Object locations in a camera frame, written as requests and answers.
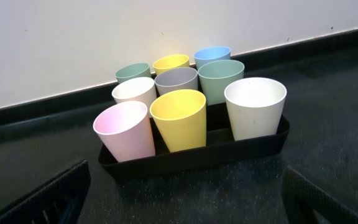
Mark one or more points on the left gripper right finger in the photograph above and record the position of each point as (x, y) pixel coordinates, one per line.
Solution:
(315, 203)

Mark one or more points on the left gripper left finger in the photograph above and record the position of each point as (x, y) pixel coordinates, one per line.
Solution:
(48, 199)

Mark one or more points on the cream cup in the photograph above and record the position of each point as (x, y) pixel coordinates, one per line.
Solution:
(255, 118)

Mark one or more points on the pink cup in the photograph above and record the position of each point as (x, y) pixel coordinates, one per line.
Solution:
(126, 138)

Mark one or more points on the white cup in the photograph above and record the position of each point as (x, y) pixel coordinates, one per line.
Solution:
(135, 92)

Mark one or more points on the green cup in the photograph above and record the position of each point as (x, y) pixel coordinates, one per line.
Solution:
(217, 84)
(133, 73)

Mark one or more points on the yellow cup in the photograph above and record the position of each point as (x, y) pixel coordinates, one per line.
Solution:
(182, 129)
(171, 63)

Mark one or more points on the grey cup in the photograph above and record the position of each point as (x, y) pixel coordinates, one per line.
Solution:
(176, 81)

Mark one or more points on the blue cup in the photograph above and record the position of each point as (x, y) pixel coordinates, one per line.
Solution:
(212, 55)

